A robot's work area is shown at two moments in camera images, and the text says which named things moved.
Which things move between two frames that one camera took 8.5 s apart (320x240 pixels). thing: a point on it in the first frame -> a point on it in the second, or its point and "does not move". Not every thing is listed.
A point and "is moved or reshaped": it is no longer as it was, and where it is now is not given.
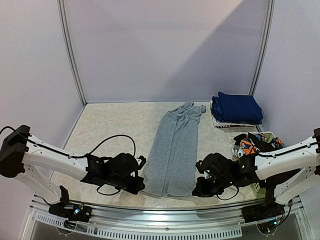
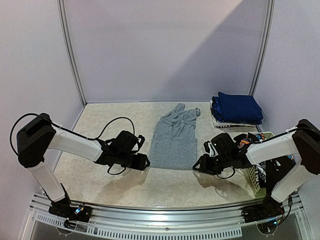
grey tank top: x=171 y=168 is moved or reshaped
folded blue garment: x=237 y=109 does not move
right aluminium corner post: x=270 y=18 does not move
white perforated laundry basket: x=256 y=188 does not move
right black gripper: x=199 y=178 -> x=206 y=165
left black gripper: x=135 y=188 -> x=140 y=164
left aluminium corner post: x=61 y=10 does not move
